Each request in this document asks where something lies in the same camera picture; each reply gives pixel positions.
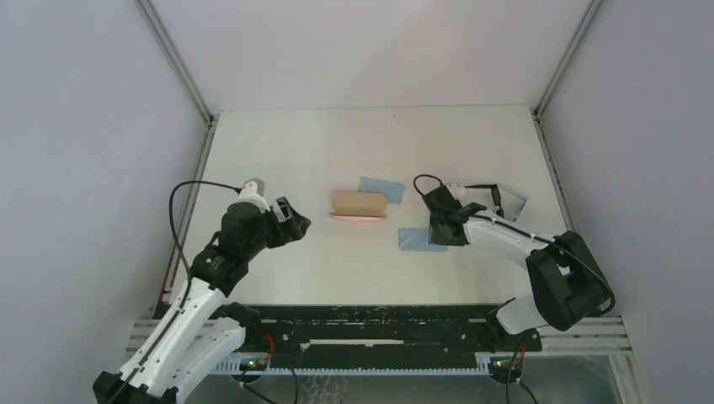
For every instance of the light blue cleaning cloth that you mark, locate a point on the light blue cleaning cloth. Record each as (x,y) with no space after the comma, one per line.
(393,191)

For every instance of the white slotted cable duct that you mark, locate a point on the white slotted cable duct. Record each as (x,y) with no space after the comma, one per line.
(477,365)

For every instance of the aluminium frame rail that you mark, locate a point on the aluminium frame rail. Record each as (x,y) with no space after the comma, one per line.
(183,203)
(590,115)

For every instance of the pink glasses case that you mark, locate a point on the pink glasses case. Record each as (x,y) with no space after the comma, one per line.
(358,206)

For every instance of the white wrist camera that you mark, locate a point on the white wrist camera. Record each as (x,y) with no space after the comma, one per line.
(252,192)
(458,191)

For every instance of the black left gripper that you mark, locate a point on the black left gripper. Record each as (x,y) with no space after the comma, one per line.
(284,221)

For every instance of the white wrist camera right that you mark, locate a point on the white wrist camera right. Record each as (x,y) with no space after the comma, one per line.
(458,191)

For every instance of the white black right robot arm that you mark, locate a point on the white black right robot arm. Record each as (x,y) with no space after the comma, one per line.
(566,283)

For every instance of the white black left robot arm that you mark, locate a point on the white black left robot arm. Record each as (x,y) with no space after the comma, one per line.
(201,328)

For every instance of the black sunglasses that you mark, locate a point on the black sunglasses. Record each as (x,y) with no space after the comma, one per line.
(491,195)

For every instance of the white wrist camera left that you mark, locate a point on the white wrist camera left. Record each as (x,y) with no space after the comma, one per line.
(252,192)

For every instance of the right aluminium frame rail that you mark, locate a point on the right aluminium frame rail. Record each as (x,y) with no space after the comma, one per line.
(590,115)

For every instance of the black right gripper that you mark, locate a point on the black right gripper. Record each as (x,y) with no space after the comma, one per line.
(442,217)

